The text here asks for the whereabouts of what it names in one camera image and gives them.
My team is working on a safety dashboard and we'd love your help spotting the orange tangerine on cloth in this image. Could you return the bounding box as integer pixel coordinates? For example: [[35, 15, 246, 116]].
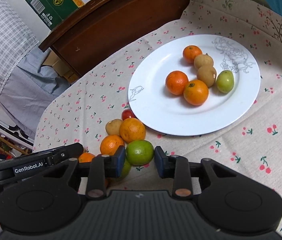
[[100, 135, 125, 155]]

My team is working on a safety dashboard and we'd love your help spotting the yellow brown longan fruit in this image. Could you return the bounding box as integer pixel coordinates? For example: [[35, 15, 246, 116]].
[[105, 119, 123, 136]]

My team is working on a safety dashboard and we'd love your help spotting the cherry print tablecloth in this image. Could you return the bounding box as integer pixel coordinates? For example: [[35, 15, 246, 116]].
[[34, 0, 282, 236]]

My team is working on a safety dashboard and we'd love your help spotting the red cherry tomato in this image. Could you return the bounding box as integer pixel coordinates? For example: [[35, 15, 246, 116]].
[[121, 109, 136, 120]]

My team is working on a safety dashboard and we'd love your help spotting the small orange tangerine edge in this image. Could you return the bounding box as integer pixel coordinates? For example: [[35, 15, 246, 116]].
[[78, 152, 95, 163]]

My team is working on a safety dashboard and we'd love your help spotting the white floral plate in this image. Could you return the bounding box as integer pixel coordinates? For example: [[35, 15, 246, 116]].
[[128, 34, 261, 136]]

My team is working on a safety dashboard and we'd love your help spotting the green fruit under finger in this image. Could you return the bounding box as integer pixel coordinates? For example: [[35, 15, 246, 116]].
[[119, 158, 131, 179]]

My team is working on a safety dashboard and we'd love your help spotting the large orange tangerine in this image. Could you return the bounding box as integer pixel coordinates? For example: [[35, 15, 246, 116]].
[[119, 118, 146, 144]]

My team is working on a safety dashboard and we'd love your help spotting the dark wooden cabinet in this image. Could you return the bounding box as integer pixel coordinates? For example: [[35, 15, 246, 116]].
[[39, 0, 190, 76]]

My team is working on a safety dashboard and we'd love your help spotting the orange tangerine plate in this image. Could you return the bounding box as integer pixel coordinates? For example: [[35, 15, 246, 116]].
[[183, 45, 202, 64], [165, 70, 189, 95]]

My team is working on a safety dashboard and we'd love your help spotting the green lime fruit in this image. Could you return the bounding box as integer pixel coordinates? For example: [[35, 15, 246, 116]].
[[126, 140, 154, 166]]

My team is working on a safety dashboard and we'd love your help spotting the small green fruit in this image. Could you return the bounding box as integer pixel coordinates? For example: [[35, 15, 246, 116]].
[[216, 70, 234, 94]]

